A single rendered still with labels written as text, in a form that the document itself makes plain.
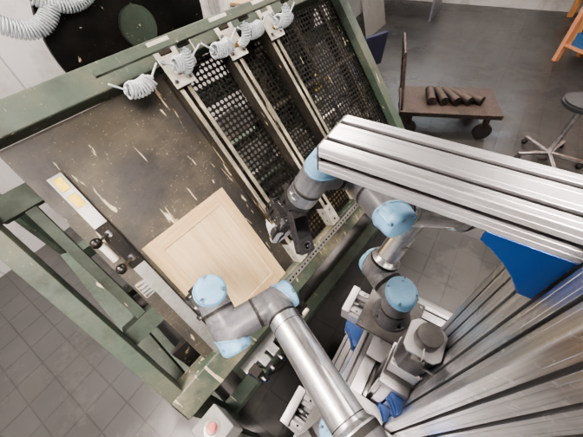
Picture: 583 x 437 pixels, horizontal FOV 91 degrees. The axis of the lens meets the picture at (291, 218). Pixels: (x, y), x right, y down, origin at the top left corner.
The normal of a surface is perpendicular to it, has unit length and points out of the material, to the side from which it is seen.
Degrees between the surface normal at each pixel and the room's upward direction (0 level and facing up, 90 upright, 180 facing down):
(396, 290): 7
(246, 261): 53
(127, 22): 90
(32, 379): 0
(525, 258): 90
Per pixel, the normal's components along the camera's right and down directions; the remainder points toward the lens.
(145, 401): -0.07, -0.64
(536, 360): -0.54, 0.67
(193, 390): 0.57, -0.03
